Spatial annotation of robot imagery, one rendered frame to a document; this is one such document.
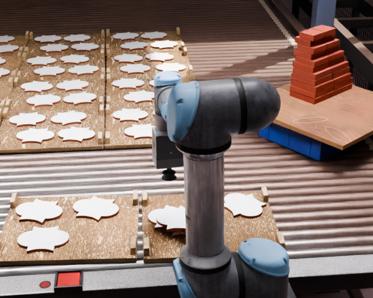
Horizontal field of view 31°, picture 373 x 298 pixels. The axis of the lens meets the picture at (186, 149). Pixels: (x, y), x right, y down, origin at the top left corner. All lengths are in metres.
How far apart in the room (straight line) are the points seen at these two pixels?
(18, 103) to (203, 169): 1.72
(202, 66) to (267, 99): 2.06
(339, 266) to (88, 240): 0.73
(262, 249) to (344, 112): 1.17
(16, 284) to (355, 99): 1.52
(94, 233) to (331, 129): 0.95
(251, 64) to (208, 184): 2.09
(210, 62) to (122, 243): 1.64
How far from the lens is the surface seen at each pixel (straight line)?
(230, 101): 1.34
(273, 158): 2.55
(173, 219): 2.03
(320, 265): 2.00
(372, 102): 2.78
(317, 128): 2.51
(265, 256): 1.57
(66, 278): 1.93
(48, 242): 2.05
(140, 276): 1.93
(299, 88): 2.73
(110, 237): 2.06
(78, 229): 2.11
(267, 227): 2.11
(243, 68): 3.41
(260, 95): 1.37
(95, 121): 2.79
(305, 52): 2.68
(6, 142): 2.68
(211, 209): 1.45
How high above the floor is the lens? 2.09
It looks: 27 degrees down
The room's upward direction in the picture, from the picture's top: straight up
